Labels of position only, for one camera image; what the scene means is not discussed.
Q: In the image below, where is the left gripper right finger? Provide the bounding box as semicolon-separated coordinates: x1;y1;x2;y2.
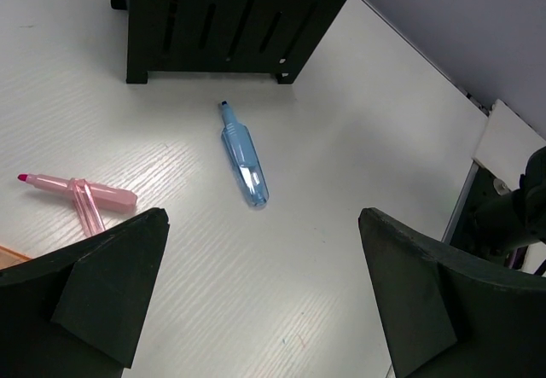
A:
358;208;545;377

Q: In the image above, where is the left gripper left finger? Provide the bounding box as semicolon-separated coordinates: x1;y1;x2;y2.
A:
1;208;170;377

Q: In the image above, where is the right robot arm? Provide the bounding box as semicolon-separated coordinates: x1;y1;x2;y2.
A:
462;148;545;270

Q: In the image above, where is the pink translucent highlighter cap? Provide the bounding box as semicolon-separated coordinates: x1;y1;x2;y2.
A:
70;179;105;237

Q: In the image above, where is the pink translucent highlighter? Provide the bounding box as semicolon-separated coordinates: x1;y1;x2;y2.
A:
17;173;137;214

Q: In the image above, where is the blue translucent highlighter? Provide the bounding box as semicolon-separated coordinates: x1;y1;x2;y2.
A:
219;101;270;208

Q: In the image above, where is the black slotted organizer box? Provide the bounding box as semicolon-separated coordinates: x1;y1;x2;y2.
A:
110;0;346;84

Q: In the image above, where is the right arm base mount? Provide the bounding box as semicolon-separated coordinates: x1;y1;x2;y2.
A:
443;164;531;270

